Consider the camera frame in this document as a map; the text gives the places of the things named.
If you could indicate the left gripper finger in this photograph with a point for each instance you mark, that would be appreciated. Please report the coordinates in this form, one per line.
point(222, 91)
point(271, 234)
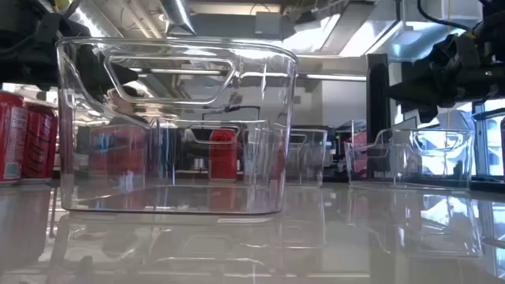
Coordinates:
point(98, 77)

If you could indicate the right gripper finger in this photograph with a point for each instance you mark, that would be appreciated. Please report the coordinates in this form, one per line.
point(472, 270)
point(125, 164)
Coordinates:
point(414, 90)

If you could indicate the red Fanta can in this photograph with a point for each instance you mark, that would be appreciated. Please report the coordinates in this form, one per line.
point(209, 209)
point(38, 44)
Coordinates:
point(132, 154)
point(103, 154)

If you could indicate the red Coke Zero can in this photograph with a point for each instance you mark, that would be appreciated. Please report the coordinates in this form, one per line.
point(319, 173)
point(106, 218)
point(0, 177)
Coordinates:
point(39, 142)
point(12, 134)
point(223, 158)

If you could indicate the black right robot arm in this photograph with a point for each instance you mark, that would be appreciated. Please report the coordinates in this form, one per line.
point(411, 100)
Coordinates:
point(493, 16)

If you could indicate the clear plastic bin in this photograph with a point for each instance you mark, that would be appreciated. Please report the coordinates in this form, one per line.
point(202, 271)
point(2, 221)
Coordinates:
point(394, 165)
point(252, 98)
point(311, 158)

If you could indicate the grey ceiling box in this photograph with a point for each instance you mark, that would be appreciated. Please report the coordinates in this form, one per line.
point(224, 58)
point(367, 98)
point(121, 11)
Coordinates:
point(274, 25)

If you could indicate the black vertical post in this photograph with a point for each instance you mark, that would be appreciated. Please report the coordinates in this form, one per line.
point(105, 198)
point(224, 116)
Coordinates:
point(377, 118)

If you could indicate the silver ceiling duct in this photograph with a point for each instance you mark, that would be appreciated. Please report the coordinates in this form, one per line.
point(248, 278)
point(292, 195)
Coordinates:
point(177, 16)

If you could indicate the black table frame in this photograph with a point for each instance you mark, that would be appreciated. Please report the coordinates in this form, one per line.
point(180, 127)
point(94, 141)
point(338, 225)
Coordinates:
point(487, 186)

